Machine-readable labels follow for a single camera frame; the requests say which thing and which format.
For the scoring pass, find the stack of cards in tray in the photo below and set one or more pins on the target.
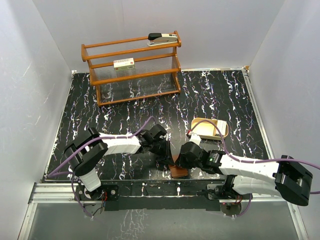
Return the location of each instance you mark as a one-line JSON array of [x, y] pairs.
[[221, 126]]

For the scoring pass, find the white and red staples box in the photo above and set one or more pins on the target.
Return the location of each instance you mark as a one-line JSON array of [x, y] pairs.
[[124, 64]]

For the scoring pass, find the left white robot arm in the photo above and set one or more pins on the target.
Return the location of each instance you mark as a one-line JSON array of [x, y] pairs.
[[88, 149]]

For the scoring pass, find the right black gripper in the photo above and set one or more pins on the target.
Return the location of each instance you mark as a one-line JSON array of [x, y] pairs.
[[181, 162]]

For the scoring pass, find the wooden three-tier shelf rack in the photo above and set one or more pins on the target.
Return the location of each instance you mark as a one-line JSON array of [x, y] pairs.
[[155, 73]]

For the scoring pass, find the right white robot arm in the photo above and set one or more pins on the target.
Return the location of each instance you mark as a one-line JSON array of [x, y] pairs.
[[287, 179]]

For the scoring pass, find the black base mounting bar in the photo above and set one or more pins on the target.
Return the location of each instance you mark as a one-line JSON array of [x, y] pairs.
[[174, 194]]

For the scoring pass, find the brown leather card holder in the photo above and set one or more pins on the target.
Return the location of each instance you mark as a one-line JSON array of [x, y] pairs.
[[176, 171]]

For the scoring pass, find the black and beige stapler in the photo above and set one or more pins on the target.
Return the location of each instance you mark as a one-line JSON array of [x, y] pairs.
[[155, 39]]

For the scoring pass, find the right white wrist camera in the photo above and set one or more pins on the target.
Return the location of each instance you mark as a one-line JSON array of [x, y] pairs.
[[194, 138]]

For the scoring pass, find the beige oval tray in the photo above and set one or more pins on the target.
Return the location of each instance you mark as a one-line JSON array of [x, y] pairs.
[[206, 130]]

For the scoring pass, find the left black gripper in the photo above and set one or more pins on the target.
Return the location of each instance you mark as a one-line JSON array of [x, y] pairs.
[[165, 157]]

